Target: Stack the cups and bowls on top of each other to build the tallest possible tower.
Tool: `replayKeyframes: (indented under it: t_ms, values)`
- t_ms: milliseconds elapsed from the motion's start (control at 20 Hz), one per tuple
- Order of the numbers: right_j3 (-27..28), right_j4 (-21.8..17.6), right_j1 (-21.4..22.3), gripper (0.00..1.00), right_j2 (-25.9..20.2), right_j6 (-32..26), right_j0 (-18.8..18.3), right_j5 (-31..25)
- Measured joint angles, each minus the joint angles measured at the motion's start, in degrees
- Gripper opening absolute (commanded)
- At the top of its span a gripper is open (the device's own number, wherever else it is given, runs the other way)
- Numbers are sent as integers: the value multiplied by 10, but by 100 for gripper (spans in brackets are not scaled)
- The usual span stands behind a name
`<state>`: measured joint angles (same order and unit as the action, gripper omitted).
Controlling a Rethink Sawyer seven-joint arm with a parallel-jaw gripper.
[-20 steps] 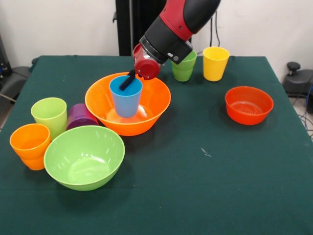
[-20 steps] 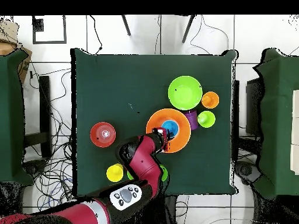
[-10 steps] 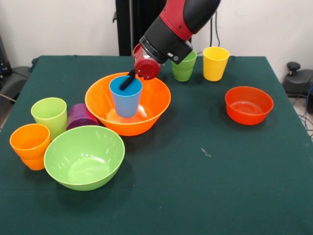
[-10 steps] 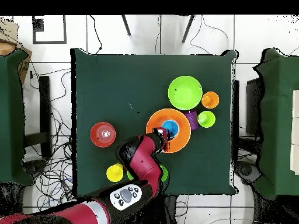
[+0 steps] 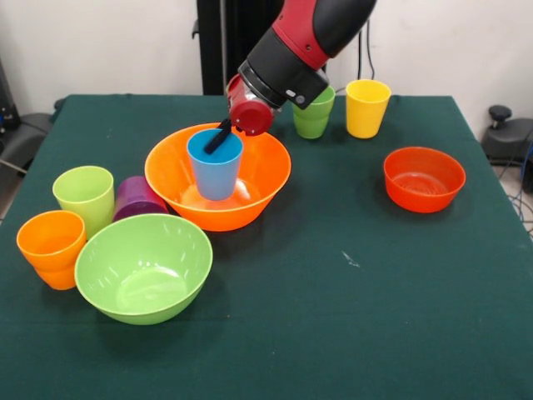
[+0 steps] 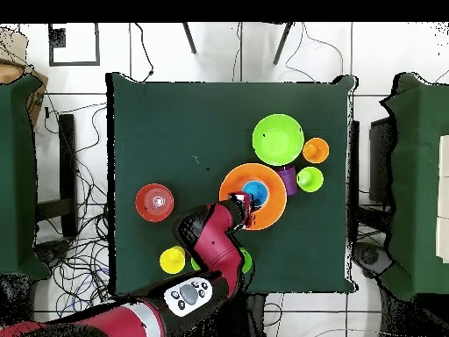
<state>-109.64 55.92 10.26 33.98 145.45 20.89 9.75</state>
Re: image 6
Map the blue cup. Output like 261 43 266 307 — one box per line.
241 180 269 209

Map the large orange bowl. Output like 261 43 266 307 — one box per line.
218 162 288 232

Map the purple cup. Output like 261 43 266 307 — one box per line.
278 165 299 197

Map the lime green cup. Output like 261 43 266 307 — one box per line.
296 166 325 193

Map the large green bowl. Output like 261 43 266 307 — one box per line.
252 113 305 167

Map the yellow cup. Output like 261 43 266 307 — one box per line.
159 245 187 276

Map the red bowl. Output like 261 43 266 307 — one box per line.
135 183 175 223

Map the orange cup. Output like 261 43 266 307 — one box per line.
302 137 331 165

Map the black floor stand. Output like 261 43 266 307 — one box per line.
348 120 390 243
34 113 79 240

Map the dark green tablecloth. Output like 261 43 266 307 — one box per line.
105 72 359 295

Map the grey black device base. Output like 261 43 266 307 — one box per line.
351 241 393 280
34 240 73 268

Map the black box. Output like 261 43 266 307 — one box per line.
367 117 396 204

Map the green cloth side table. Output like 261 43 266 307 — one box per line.
379 72 449 301
0 75 52 280

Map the dark tripod leg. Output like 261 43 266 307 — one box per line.
273 22 295 67
182 22 198 54

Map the cardboard box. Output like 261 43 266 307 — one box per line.
0 59 49 127

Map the tangle of floor cables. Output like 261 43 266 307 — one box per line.
34 101 117 319

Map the thin black cable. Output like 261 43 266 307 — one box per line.
284 22 345 84
133 22 155 83

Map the black square frame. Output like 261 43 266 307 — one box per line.
47 22 101 67

